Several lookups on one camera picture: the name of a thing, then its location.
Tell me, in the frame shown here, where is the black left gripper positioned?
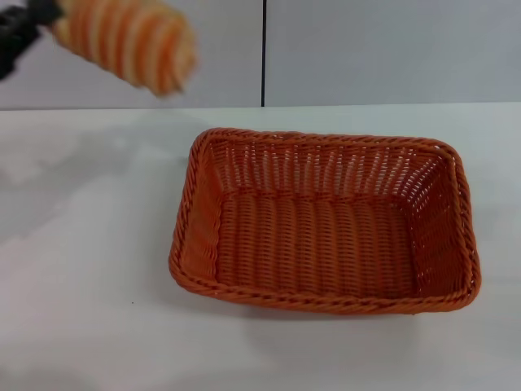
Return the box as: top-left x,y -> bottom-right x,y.
0,0 -> 67,81

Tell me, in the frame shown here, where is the orange striped bread roll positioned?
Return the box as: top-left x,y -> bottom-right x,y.
51,0 -> 199,98

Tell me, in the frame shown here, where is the orange woven plastic basket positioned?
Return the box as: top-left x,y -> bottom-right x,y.
168,127 -> 483,315

